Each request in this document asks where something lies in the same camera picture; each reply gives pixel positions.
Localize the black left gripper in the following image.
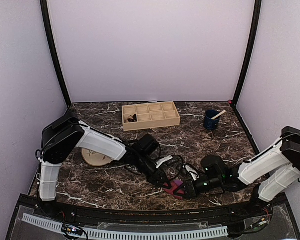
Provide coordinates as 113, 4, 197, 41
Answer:
135, 153, 172, 189

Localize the purple maroon striped sock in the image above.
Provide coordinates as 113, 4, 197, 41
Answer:
163, 179, 183, 200

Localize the brown beige argyle sock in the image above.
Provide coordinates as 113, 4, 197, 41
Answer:
125, 114, 138, 123

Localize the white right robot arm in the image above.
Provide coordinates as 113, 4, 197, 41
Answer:
173, 126, 300, 217

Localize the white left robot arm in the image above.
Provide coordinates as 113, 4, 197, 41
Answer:
35, 111, 172, 218

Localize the blue enamel mug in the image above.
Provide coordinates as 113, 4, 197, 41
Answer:
203, 109, 220, 131

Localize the wooden compartment tray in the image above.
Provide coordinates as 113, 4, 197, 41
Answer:
122, 101, 181, 132

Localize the round beige plate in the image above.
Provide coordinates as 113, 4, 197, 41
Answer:
81, 148, 113, 167

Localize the pale wooden stick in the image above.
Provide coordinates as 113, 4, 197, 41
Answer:
211, 110, 227, 120

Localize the white slotted cable duct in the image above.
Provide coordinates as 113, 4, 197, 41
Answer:
21, 213, 229, 240

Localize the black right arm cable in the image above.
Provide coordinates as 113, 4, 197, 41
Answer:
279, 131, 300, 182

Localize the black front rail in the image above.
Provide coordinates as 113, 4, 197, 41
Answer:
36, 200, 265, 224

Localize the black right frame post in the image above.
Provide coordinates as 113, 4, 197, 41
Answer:
232, 0, 262, 106

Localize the black frame post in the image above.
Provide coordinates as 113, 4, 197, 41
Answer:
39, 0, 72, 108
232, 0, 262, 106

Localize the black left frame post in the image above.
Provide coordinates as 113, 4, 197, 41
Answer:
39, 0, 72, 108

